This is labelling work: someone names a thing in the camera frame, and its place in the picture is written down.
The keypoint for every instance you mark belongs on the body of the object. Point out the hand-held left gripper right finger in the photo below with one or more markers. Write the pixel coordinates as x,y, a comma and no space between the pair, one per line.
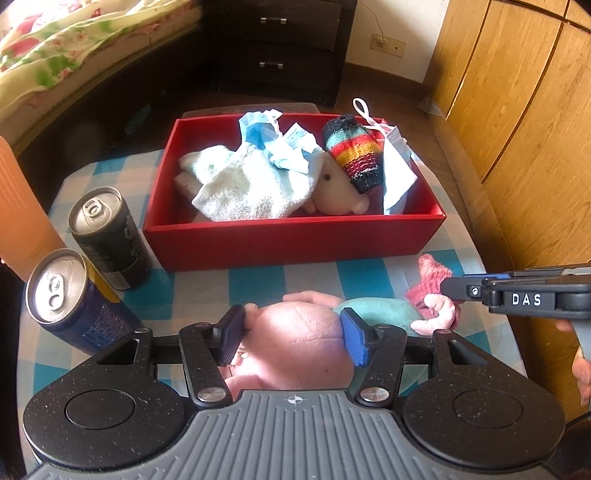
355,337

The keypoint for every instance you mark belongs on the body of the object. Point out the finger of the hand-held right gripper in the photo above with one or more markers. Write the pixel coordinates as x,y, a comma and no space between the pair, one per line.
461,288

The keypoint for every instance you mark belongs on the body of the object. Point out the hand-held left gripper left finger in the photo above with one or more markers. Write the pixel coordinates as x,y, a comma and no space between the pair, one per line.
231,333

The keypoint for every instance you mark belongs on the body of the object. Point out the pink pig plush toy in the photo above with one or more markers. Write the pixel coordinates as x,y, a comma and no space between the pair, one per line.
295,341

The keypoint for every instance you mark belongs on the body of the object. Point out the red cardboard box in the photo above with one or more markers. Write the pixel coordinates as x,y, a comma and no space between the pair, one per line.
286,242

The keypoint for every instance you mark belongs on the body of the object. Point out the white bear plush toy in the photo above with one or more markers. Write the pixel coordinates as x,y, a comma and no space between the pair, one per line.
334,189

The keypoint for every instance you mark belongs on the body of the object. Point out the person's right hand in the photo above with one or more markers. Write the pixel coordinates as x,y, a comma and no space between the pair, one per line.
584,378

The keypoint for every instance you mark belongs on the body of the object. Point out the blue white checkered cloth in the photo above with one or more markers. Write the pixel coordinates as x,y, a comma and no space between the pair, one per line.
277,282

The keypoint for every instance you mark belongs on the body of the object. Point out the blue drink can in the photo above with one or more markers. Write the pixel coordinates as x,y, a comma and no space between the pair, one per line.
92,318

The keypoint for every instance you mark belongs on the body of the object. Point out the black drink can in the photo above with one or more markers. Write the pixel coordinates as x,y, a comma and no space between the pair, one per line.
115,249

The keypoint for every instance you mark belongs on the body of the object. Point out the white fluffy towel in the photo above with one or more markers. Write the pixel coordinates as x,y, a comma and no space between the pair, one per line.
249,189

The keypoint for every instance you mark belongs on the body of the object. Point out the wooden wardrobe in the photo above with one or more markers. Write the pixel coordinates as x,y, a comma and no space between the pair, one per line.
521,115

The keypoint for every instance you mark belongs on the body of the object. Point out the white paper scrap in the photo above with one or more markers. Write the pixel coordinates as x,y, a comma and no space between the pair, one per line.
431,105

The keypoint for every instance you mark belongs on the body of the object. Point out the light blue crumpled packet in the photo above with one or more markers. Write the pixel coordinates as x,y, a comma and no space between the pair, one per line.
295,143

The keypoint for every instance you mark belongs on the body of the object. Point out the blue face mask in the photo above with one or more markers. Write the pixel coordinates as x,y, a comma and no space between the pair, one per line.
261,131

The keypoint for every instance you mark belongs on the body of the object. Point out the orange ribbed bottle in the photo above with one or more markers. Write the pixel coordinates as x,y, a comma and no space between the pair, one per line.
23,207

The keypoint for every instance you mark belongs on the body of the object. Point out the dark wooden nightstand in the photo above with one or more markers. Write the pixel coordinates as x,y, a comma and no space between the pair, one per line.
300,69

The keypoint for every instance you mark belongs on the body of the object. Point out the floral bed sheet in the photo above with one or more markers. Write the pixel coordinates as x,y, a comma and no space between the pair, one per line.
69,50

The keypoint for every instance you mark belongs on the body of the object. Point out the white wall socket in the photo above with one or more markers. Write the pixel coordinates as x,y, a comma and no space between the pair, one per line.
388,45

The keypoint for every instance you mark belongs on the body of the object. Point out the dark bed frame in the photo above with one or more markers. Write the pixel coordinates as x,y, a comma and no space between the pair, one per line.
115,101

